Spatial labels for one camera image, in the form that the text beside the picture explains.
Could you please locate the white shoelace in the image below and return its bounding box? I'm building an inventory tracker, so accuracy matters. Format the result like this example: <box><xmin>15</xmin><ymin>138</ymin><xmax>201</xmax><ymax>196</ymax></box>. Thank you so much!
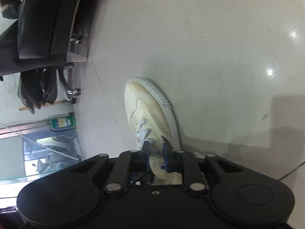
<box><xmin>135</xmin><ymin>119</ymin><xmax>157</xmax><ymax>150</ymax></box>

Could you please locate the white canvas sneaker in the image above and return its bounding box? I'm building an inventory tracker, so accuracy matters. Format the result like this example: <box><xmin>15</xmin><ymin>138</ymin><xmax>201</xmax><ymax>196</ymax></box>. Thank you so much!
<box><xmin>124</xmin><ymin>77</ymin><xmax>181</xmax><ymax>185</ymax></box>

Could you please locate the green fire extinguisher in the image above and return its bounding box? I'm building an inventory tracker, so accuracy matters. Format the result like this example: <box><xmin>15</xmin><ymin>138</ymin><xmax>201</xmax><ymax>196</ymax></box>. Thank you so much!
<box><xmin>49</xmin><ymin>115</ymin><xmax>75</xmax><ymax>132</ymax></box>

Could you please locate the black office chair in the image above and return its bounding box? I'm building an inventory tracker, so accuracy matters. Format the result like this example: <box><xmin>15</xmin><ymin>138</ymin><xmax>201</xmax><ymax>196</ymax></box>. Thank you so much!
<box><xmin>18</xmin><ymin>64</ymin><xmax>81</xmax><ymax>115</ymax></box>

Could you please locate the black leather sofa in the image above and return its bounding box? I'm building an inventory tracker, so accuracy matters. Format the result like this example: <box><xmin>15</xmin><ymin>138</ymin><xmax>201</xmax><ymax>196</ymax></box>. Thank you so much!
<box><xmin>1</xmin><ymin>0</ymin><xmax>94</xmax><ymax>76</ymax></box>

